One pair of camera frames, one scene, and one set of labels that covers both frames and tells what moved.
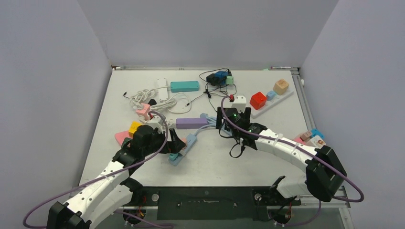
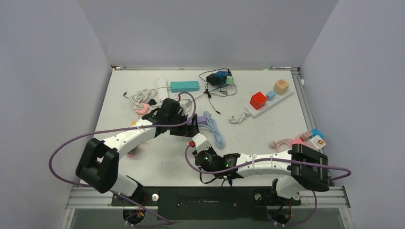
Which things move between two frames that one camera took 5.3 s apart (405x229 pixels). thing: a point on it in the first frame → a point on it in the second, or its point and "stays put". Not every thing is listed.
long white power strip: (270, 103) stays put
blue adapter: (222, 75) stays put
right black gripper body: (220, 120) → (210, 149)
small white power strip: (163, 92) stays put
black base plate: (210, 203) stays put
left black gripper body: (158, 139) → (185, 130)
